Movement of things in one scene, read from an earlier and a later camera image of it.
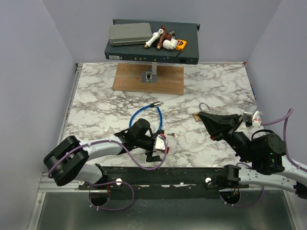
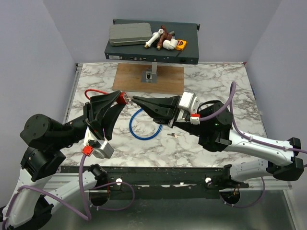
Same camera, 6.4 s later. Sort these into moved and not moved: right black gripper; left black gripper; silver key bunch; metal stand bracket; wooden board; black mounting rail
Moved: right black gripper; left black gripper
Not moved: wooden board; metal stand bracket; silver key bunch; black mounting rail
